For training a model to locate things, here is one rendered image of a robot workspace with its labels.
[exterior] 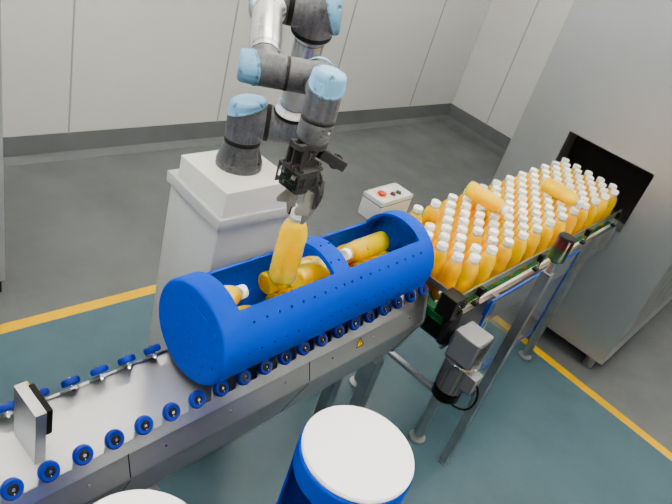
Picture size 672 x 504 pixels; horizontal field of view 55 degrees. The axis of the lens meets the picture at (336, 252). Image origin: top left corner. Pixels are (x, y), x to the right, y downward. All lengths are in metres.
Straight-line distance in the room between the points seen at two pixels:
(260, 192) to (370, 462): 0.91
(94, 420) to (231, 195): 0.75
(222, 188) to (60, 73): 2.57
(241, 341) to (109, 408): 0.36
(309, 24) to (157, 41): 2.89
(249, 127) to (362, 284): 0.60
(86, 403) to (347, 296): 0.73
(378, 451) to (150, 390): 0.60
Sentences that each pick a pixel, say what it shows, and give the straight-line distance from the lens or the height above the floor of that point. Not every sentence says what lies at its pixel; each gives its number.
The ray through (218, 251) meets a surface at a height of 1.02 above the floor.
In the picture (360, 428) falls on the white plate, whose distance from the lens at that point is 1.62.
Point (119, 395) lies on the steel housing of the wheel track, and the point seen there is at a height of 0.93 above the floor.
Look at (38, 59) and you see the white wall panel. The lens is 4.33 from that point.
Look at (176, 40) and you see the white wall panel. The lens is 4.67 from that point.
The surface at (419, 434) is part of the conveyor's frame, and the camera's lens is 3.11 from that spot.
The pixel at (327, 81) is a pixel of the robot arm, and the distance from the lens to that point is 1.32.
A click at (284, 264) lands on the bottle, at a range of 1.55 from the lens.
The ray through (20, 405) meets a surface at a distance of 1.53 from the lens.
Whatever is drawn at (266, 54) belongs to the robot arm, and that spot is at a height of 1.78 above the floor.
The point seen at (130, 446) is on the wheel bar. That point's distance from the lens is 1.62.
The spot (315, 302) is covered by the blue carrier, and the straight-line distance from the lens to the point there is 1.72.
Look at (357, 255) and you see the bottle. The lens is 2.06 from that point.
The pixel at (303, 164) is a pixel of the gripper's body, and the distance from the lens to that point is 1.40.
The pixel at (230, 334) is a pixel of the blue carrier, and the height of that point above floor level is 1.17.
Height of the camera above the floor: 2.20
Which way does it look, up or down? 32 degrees down
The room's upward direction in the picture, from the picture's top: 18 degrees clockwise
